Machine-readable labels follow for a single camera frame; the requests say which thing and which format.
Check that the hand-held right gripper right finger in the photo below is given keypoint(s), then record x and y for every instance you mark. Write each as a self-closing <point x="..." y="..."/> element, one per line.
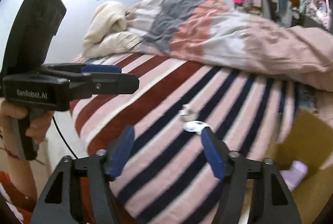
<point x="212" y="156"/>

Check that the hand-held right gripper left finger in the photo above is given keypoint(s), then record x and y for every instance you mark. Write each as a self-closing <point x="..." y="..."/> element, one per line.
<point x="121" y="155"/>

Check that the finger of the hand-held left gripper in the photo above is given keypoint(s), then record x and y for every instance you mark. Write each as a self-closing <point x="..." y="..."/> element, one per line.
<point x="114" y="84"/>
<point x="101" y="69"/>

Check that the purple box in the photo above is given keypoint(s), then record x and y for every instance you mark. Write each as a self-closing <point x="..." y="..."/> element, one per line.
<point x="295" y="174"/>

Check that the cardboard box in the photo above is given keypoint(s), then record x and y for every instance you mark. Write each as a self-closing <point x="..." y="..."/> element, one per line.
<point x="309" y="140"/>

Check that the person's left forearm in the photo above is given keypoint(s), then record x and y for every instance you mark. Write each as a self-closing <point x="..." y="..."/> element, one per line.
<point x="18" y="179"/>

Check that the person's left hand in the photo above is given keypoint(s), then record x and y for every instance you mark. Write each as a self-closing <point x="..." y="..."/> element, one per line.
<point x="43" y="125"/>

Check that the cream fleece blanket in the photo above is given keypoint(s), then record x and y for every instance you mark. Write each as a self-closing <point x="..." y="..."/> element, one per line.
<point x="109" y="31"/>

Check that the small clear tape roll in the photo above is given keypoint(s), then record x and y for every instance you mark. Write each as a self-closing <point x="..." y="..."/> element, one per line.
<point x="188" y="111"/>

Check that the striped blanket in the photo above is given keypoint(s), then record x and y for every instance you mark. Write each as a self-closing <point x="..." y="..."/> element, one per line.
<point x="169" y="99"/>

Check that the pink grey duvet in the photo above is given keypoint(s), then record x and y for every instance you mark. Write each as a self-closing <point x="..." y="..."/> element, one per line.
<point x="234" y="36"/>

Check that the dark desk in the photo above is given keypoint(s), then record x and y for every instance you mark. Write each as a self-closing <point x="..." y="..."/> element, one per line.
<point x="309" y="21"/>

